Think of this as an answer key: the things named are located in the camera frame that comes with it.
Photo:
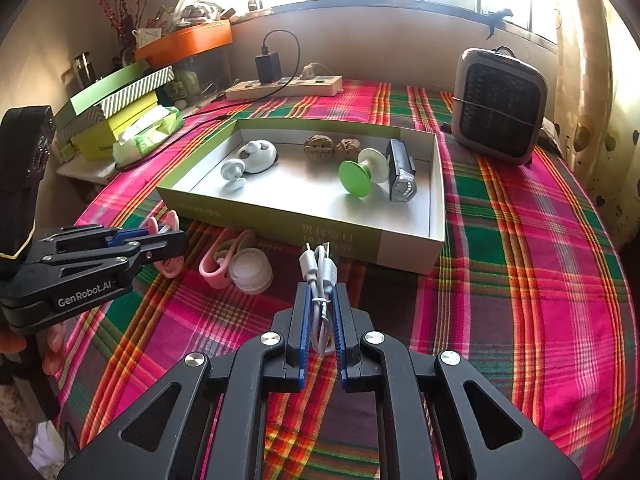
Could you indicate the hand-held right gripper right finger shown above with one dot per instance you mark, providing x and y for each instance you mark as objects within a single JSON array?
[{"x": 340, "y": 335}]

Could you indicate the green tissue pack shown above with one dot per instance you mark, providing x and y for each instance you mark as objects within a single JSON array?
[{"x": 150, "y": 135}]

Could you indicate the person's left hand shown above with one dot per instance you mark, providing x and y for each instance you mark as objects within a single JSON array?
[{"x": 54, "y": 350}]

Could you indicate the plaid tablecloth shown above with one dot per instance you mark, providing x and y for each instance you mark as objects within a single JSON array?
[{"x": 525, "y": 285}]

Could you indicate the beige power strip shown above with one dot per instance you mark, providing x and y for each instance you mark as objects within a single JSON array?
[{"x": 280, "y": 89}]

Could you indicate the orange box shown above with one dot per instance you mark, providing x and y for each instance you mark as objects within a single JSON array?
[{"x": 190, "y": 42}]

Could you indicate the brown walnut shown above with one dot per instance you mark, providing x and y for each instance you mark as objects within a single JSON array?
[
  {"x": 318, "y": 147},
  {"x": 348, "y": 149}
]

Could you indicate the grey portable heater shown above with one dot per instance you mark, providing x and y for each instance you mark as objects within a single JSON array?
[{"x": 500, "y": 105}]

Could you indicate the green box lid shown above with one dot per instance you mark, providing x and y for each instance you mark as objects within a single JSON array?
[{"x": 100, "y": 87}]

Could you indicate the black bike light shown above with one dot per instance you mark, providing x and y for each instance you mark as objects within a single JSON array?
[{"x": 400, "y": 170}]

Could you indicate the white egg-shaped panda case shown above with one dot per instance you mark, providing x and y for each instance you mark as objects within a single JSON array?
[{"x": 262, "y": 157}]

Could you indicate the green and white suction holder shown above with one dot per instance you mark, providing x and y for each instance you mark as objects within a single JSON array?
[{"x": 355, "y": 175}]

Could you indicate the clear plastic container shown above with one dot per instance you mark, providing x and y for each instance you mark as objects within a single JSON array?
[{"x": 200, "y": 77}]

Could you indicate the white round puck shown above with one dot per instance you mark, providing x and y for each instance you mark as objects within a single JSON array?
[{"x": 250, "y": 270}]

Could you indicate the cream curtain with hearts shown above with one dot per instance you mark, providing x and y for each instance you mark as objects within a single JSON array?
[{"x": 590, "y": 110}]

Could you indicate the white plug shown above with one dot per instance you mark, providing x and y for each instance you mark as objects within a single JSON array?
[{"x": 312, "y": 72}]

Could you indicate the white earbud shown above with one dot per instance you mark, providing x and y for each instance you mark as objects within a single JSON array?
[{"x": 232, "y": 169}]

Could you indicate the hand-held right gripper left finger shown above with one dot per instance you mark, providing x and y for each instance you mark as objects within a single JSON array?
[{"x": 302, "y": 335}]

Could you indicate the green striped box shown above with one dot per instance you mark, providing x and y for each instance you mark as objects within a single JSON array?
[{"x": 140, "y": 85}]

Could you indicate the black charger adapter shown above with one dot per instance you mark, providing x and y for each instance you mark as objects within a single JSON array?
[{"x": 267, "y": 67}]

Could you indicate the red berry branches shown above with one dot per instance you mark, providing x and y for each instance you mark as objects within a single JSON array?
[{"x": 120, "y": 5}]

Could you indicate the white plastic bag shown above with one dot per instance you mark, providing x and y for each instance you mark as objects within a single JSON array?
[{"x": 200, "y": 2}]

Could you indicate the dark glass jar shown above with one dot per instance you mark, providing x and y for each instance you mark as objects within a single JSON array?
[{"x": 84, "y": 70}]

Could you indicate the yellow-green box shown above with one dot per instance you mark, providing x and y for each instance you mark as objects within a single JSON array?
[{"x": 100, "y": 137}]

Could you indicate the green and white cardboard box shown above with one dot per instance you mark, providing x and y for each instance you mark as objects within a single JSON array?
[{"x": 300, "y": 195}]

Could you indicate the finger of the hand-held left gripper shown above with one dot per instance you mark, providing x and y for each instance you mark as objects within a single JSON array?
[
  {"x": 130, "y": 236},
  {"x": 160, "y": 247}
]

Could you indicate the pink silicone clip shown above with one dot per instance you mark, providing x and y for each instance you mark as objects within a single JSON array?
[
  {"x": 212, "y": 270},
  {"x": 170, "y": 220}
]

